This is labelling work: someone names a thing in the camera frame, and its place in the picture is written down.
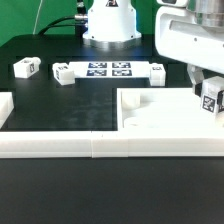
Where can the white left fence block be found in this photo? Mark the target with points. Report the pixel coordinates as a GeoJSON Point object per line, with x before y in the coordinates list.
{"type": "Point", "coordinates": [6, 106]}

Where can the white front fence wall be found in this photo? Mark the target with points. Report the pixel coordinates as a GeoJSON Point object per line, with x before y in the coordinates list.
{"type": "Point", "coordinates": [49, 144]}

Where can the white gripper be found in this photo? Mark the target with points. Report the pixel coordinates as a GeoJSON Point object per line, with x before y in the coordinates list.
{"type": "Point", "coordinates": [192, 31]}

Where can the white square tabletop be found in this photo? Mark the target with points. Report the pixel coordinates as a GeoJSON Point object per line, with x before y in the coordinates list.
{"type": "Point", "coordinates": [163, 108]}

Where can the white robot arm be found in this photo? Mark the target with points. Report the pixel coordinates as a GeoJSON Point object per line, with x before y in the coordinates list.
{"type": "Point", "coordinates": [112, 24]}

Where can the white marker base plate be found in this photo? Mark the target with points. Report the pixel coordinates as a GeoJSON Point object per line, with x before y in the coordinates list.
{"type": "Point", "coordinates": [111, 69]}

